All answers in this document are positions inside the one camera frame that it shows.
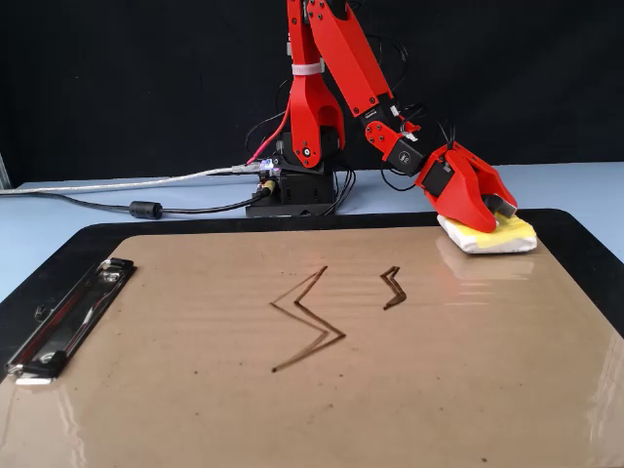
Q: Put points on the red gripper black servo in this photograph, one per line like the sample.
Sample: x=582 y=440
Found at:
x=439 y=178

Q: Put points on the yellow and white sponge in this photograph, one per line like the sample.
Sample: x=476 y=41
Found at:
x=512 y=239

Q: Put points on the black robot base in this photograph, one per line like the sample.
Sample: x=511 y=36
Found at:
x=302 y=190

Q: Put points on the controller board with LEDs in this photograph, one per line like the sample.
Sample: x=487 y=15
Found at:
x=268 y=167

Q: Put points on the black desk mat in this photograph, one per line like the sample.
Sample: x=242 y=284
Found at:
x=170 y=228

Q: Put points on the brown clipboard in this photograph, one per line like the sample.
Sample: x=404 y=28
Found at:
x=195 y=390

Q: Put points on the black backdrop cloth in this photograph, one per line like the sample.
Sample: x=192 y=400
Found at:
x=97 y=73

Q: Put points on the silver metal clipboard clip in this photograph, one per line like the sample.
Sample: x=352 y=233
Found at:
x=73 y=317

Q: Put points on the grey metal frame post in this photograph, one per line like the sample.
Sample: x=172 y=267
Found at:
x=4 y=170

